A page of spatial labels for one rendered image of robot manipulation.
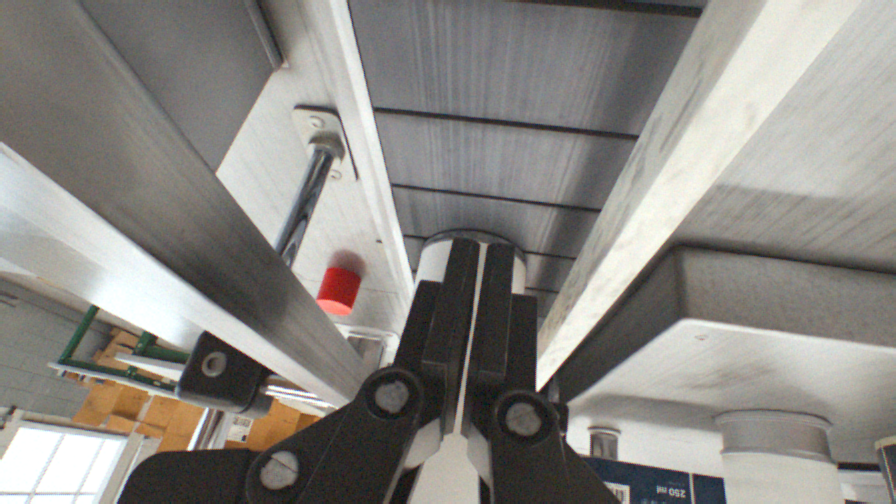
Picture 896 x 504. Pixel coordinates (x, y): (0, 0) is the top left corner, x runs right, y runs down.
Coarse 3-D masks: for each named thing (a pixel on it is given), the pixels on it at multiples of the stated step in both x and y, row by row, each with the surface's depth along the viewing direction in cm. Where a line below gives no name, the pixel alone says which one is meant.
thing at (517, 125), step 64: (384, 0) 10; (448, 0) 10; (512, 0) 10; (576, 0) 9; (640, 0) 9; (704, 0) 9; (384, 64) 12; (448, 64) 11; (512, 64) 11; (576, 64) 11; (640, 64) 10; (384, 128) 14; (448, 128) 13; (512, 128) 13; (576, 128) 13; (640, 128) 12; (448, 192) 16; (512, 192) 16; (576, 192) 15; (576, 256) 19
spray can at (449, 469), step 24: (432, 240) 19; (480, 240) 18; (504, 240) 18; (432, 264) 18; (480, 264) 18; (408, 312) 18; (456, 432) 14; (432, 456) 14; (456, 456) 14; (432, 480) 14; (456, 480) 14
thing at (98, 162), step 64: (0, 0) 3; (64, 0) 3; (0, 64) 3; (64, 64) 3; (128, 64) 4; (0, 128) 3; (64, 128) 3; (128, 128) 4; (0, 192) 4; (64, 192) 3; (128, 192) 4; (192, 192) 5; (128, 256) 5; (192, 256) 5; (256, 256) 6; (192, 320) 7; (256, 320) 7; (320, 320) 9; (320, 384) 10
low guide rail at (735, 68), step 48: (720, 0) 7; (768, 0) 5; (816, 0) 5; (720, 48) 7; (768, 48) 6; (816, 48) 6; (672, 96) 8; (720, 96) 7; (768, 96) 7; (672, 144) 8; (720, 144) 8; (624, 192) 11; (672, 192) 9; (624, 240) 11; (576, 288) 15; (624, 288) 13; (576, 336) 18
